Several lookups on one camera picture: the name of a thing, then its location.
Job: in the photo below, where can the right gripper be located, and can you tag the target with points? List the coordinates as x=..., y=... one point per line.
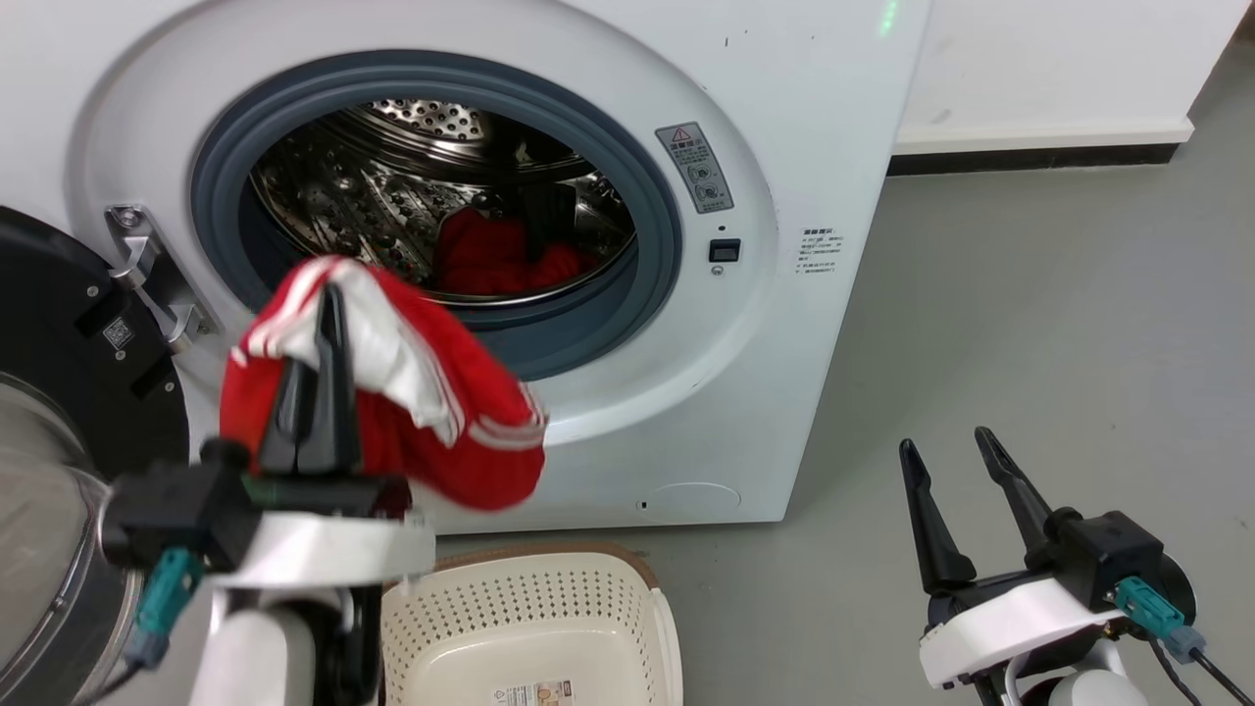
x=1000, y=623

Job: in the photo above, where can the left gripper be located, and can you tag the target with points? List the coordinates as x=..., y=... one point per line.
x=324, y=549

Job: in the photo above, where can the red white striped garment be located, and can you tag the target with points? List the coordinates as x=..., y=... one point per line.
x=471, y=402

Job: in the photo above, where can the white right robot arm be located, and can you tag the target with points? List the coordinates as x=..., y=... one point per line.
x=1088, y=691

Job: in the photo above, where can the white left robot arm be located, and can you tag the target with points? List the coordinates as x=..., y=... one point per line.
x=245, y=647

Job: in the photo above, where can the cream perforated laundry basket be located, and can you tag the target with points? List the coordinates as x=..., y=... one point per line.
x=529, y=628

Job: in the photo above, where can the paper basket label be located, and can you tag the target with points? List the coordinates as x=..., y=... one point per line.
x=534, y=694

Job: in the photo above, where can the white front-load washing machine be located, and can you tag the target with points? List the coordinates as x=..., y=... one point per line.
x=784, y=137

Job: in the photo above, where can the metal door hinge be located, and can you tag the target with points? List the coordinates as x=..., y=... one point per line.
x=147, y=265

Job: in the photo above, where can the perforated steel drum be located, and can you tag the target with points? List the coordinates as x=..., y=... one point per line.
x=392, y=186

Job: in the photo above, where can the black round washer door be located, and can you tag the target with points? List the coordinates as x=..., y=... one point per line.
x=59, y=314

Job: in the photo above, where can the round filter cover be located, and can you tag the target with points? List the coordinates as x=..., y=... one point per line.
x=691, y=498

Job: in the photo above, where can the black door latch socket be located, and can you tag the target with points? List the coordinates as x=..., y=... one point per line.
x=725, y=250

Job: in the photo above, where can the grey rubber door gasket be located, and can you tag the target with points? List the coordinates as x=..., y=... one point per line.
x=649, y=245

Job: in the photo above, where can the grey warning sticker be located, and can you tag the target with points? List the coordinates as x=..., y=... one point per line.
x=694, y=167

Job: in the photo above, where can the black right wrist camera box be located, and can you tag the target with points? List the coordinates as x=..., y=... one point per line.
x=1103, y=549

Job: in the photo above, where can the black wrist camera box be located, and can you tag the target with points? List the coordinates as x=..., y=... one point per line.
x=1103, y=549
x=176, y=510

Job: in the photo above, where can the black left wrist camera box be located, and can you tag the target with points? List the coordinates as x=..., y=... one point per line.
x=176, y=510

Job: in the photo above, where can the black wall baseboard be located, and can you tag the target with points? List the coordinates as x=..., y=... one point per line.
x=1029, y=159

